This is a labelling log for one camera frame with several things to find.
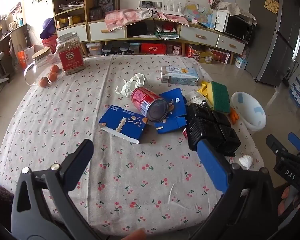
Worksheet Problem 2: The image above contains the black handheld device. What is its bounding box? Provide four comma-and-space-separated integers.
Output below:
102, 42, 117, 56
117, 42, 131, 55

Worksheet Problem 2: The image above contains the glass jar with wooden lid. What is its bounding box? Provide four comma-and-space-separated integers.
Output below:
24, 46, 64, 87

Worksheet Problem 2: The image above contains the wooden shelf unit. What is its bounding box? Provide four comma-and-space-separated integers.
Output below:
52, 0, 94, 43

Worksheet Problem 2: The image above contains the small crumpled tissue ball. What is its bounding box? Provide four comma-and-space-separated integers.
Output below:
239, 154, 253, 168

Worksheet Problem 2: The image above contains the yellow red cardboard box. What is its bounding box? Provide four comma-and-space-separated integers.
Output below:
185, 44, 214, 63

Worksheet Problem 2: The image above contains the white plastic bin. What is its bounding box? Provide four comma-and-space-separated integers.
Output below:
230, 92, 267, 132

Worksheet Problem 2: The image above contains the red gift box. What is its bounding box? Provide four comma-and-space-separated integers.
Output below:
140, 43, 167, 55

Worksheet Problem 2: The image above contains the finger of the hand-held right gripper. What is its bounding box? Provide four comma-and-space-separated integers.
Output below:
287, 132, 300, 155
266, 134, 291, 158

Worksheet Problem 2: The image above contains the framed cat picture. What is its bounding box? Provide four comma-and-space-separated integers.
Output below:
94, 0, 119, 18

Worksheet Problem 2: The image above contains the pink cloth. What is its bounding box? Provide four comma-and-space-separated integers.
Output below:
104, 8, 190, 32

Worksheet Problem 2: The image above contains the person's right hand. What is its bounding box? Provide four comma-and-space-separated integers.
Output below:
277, 187, 294, 217

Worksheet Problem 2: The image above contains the blue cardboard carton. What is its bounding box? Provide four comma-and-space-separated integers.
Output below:
154, 89, 188, 134
98, 104, 148, 144

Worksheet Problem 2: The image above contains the person's left hand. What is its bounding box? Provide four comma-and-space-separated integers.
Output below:
122, 227, 147, 240

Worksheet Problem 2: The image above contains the white slotted rack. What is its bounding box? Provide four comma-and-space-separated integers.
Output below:
162, 1, 182, 14

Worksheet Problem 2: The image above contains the black box in cabinet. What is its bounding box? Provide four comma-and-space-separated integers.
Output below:
126, 21, 148, 37

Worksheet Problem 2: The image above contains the wall socket panel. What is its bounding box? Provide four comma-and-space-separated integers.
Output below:
139, 1, 162, 8

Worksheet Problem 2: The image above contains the wooden cabinet with white drawers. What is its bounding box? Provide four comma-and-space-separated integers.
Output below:
56, 19, 247, 55

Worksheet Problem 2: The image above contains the black plastic tray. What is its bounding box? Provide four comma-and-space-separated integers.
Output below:
185, 103, 241, 157

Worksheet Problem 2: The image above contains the green striped bag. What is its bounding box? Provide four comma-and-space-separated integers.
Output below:
155, 22, 178, 40

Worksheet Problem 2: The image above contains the patterned white cloth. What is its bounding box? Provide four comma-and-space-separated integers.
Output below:
216, 1, 256, 20

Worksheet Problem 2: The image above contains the colourful map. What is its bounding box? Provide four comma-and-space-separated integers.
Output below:
182, 1, 219, 28

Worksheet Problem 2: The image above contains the red tin can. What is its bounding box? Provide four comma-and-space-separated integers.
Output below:
131, 87, 169, 122

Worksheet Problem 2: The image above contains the yellow paper note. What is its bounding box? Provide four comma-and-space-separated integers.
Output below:
264, 0, 279, 13

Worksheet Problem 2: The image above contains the yellow snack packet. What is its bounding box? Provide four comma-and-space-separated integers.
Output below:
197, 81, 210, 97

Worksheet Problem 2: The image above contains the light blue small box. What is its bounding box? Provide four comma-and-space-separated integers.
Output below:
234, 56, 248, 69

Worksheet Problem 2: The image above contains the purple hat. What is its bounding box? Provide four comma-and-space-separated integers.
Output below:
39, 18, 57, 39

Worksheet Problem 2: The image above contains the yellow green sponge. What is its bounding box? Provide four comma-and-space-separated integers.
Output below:
206, 81, 231, 113

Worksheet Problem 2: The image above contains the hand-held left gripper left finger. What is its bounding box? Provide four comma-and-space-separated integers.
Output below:
11, 139, 108, 240

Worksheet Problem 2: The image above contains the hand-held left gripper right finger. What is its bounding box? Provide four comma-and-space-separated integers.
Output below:
197, 139, 280, 240

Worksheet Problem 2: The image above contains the orange white shopping bag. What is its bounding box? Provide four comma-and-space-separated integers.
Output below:
17, 45, 35, 69

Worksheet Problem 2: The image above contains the white silver snack packet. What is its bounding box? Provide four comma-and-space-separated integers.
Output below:
185, 90, 208, 105

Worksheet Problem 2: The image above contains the black microwave oven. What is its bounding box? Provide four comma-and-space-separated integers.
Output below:
224, 15, 255, 43

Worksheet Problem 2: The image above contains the dark brown cloth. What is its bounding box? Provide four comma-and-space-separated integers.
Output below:
0, 181, 14, 227

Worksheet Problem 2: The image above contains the red flat box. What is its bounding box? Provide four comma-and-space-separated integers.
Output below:
210, 49, 232, 64

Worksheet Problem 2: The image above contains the light blue milk carton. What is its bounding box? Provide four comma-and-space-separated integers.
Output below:
161, 66, 200, 86

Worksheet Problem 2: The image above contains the plastic jar with red label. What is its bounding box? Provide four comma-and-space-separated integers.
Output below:
56, 32, 86, 76

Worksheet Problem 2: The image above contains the grey refrigerator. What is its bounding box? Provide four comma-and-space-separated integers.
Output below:
246, 0, 300, 87

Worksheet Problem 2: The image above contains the white tissue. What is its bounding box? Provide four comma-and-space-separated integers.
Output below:
115, 73, 147, 98

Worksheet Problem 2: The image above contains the cherry print tablecloth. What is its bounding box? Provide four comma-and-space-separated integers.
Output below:
0, 55, 265, 240

